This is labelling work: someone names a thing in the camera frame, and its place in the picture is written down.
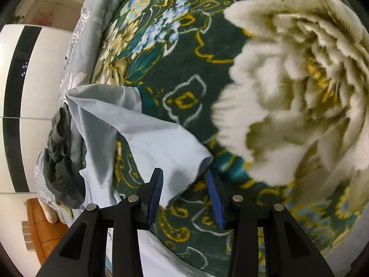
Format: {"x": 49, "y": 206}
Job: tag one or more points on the dark grey garment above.
{"x": 62, "y": 173}

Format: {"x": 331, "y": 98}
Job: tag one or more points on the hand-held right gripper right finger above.
{"x": 215, "y": 200}

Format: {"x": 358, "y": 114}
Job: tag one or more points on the grey daisy print bedsheet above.
{"x": 92, "y": 14}

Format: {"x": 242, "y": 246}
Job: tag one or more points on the green floral blanket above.
{"x": 201, "y": 63}

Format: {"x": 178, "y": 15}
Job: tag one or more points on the white wardrobe with black stripe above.
{"x": 43, "y": 92}

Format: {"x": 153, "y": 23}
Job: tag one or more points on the light blue shirt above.
{"x": 155, "y": 141}

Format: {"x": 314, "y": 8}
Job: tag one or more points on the orange wooden headboard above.
{"x": 43, "y": 233}

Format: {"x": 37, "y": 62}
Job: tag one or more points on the pink rolled pillow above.
{"x": 50, "y": 213}

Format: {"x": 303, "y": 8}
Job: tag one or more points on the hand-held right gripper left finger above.
{"x": 155, "y": 199}

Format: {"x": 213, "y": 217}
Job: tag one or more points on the pink wall poster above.
{"x": 43, "y": 14}

